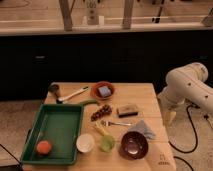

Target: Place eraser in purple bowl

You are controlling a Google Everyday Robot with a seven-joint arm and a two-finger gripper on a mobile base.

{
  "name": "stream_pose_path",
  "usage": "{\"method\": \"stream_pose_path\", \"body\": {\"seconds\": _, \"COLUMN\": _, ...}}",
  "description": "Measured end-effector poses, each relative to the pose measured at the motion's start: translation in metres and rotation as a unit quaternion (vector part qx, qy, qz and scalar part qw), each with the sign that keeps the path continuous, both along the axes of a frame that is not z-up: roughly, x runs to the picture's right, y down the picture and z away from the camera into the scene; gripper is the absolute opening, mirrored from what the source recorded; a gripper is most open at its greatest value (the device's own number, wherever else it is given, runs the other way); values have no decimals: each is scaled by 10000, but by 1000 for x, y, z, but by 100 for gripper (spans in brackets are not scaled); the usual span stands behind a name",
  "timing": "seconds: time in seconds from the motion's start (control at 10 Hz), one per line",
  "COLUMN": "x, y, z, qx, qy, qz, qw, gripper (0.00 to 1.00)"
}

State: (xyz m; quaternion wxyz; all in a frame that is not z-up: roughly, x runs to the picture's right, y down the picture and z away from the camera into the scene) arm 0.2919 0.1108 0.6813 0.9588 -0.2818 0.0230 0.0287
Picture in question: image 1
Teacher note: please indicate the blue sponge block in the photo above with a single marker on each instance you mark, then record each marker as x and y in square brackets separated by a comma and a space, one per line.
[104, 91]

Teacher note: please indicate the green cup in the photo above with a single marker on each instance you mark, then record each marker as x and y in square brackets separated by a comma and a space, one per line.
[107, 143]

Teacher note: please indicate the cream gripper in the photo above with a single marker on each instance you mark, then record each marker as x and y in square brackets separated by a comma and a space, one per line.
[168, 116]

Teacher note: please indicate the chalkboard eraser block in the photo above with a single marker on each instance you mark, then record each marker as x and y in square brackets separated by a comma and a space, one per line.
[127, 110]

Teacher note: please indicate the green bean toy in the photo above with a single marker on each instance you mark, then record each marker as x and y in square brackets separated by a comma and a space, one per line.
[88, 102]

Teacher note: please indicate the orange ball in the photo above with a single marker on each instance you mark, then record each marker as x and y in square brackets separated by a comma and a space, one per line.
[44, 147]

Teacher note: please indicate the yellow banana toy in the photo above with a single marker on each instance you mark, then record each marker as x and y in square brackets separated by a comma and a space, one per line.
[100, 129]

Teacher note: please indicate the purple bowl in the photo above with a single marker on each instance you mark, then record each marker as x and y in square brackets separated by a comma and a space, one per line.
[134, 145]

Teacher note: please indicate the white small bowl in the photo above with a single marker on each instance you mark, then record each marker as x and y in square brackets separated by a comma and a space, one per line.
[85, 143]

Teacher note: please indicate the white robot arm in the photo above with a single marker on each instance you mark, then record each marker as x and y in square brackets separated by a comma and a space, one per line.
[185, 83]

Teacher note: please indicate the metal fork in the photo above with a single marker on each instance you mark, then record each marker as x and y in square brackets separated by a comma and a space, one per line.
[108, 123]

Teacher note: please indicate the blue grey cloth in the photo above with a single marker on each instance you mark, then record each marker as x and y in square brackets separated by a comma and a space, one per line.
[144, 129]

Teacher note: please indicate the green plastic tray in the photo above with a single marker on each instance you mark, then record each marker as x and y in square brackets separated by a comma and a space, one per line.
[59, 124]

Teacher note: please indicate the orange bowl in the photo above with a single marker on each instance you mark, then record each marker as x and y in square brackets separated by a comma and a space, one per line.
[95, 93]

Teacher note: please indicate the bunch of dark grapes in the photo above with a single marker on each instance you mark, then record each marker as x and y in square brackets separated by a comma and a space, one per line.
[103, 111]

